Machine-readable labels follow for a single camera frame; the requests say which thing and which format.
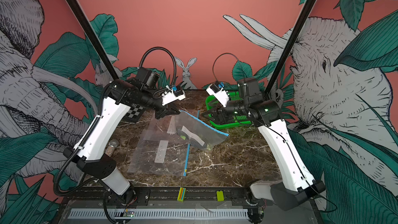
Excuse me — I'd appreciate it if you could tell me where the clear zip bag blue zipper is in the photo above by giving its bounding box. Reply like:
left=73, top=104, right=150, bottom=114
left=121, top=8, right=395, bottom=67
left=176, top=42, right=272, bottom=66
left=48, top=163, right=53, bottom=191
left=175, top=111, right=229, bottom=149

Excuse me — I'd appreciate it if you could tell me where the black frame post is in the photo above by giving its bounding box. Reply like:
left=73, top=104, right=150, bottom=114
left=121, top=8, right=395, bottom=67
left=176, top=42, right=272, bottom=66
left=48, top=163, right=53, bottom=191
left=265, top=0, right=317, bottom=100
left=66, top=0, right=119, bottom=80

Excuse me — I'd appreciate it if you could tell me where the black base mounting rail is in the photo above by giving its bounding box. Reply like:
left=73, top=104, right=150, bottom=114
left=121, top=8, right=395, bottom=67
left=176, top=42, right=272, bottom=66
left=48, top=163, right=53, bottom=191
left=62, top=186, right=315, bottom=207

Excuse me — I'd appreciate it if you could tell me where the green plastic basket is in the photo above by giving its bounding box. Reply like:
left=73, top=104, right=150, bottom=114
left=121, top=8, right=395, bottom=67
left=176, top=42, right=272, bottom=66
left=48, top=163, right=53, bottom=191
left=205, top=96, right=252, bottom=130

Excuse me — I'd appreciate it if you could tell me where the left black corrugated cable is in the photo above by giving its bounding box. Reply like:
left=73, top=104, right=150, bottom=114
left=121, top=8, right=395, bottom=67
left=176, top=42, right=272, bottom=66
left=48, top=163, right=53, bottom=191
left=52, top=46, right=178, bottom=197

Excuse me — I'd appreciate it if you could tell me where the left black frame post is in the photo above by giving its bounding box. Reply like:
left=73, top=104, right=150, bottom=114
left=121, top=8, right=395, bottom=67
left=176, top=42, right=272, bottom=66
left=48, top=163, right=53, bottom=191
left=66, top=0, right=119, bottom=80

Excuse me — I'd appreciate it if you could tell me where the white perforated rail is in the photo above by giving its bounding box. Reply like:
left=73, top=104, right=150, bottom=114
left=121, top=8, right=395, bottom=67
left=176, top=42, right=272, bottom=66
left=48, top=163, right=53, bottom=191
left=68, top=208, right=249, bottom=220

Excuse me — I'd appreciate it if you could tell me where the striped colour block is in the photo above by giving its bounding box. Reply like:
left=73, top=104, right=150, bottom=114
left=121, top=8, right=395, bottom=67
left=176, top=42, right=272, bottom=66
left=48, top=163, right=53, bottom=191
left=177, top=187, right=186, bottom=202

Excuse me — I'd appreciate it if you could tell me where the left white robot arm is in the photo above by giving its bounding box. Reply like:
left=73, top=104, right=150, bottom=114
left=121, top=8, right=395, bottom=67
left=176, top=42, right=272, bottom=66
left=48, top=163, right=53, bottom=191
left=63, top=67, right=185, bottom=196

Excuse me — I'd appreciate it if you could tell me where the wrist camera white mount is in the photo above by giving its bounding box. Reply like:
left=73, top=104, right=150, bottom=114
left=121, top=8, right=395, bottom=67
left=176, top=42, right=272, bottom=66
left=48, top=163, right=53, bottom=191
left=161, top=86, right=186, bottom=106
left=206, top=81, right=230, bottom=107

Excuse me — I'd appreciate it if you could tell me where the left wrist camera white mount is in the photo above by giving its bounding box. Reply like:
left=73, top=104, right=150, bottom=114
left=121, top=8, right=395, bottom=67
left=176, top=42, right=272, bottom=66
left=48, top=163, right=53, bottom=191
left=161, top=86, right=186, bottom=106

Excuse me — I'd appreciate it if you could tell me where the dark purple eggplant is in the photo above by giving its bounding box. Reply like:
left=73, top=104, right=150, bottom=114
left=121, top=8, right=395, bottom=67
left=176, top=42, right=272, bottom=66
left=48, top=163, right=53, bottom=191
left=176, top=125, right=212, bottom=150

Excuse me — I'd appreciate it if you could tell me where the right black frame post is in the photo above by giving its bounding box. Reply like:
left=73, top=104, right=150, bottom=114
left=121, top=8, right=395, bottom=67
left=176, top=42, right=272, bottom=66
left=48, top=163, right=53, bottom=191
left=265, top=0, right=317, bottom=100

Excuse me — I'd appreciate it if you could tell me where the black white checkerboard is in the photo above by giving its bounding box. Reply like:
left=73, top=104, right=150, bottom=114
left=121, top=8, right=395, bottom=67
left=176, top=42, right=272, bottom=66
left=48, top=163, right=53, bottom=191
left=124, top=105, right=145, bottom=123

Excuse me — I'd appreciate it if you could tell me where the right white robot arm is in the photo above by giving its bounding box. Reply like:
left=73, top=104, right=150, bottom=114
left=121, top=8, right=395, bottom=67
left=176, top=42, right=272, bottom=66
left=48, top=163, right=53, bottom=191
left=202, top=77, right=326, bottom=211

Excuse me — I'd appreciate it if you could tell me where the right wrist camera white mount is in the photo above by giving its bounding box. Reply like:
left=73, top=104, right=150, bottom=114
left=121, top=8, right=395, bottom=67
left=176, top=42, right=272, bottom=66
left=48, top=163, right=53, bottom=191
left=206, top=81, right=230, bottom=107

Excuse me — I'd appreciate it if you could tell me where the green small block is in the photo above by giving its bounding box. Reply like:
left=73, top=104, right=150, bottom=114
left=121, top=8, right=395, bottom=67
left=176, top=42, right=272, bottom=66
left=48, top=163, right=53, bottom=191
left=216, top=190, right=224, bottom=202

